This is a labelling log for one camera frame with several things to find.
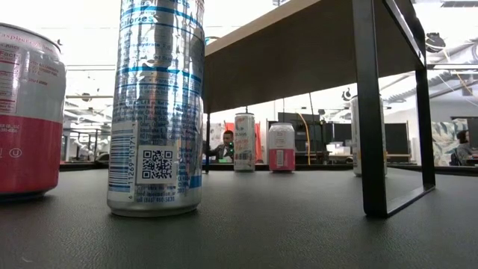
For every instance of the white Celsius can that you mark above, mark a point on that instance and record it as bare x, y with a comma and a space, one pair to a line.
244, 149

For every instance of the black equipment cabinet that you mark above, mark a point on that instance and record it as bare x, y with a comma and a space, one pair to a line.
298, 130

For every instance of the black overhead fixture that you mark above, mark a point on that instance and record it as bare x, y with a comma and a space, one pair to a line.
435, 42

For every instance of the tall silver can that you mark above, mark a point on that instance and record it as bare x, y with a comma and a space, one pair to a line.
354, 149

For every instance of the red banner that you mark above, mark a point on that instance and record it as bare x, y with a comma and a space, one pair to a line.
258, 145

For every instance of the wooden shelf with black frame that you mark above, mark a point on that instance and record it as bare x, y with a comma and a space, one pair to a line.
298, 56

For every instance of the white distant robot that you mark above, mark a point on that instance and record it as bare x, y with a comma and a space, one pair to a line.
84, 147

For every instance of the pink and white can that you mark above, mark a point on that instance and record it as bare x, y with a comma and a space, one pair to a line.
281, 160
30, 149

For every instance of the person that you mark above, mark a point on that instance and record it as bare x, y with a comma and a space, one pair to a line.
225, 149
463, 149

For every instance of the white boxes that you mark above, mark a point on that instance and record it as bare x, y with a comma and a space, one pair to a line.
338, 149

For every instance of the black ceiling hook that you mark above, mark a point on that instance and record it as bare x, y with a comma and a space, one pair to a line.
346, 95

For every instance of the black monitor screen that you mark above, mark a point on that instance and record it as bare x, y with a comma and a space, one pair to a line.
396, 138

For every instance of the silver blue slim can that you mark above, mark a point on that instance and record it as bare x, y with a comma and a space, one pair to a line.
157, 112

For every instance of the leaf patterned panel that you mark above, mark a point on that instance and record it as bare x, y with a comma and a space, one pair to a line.
444, 145

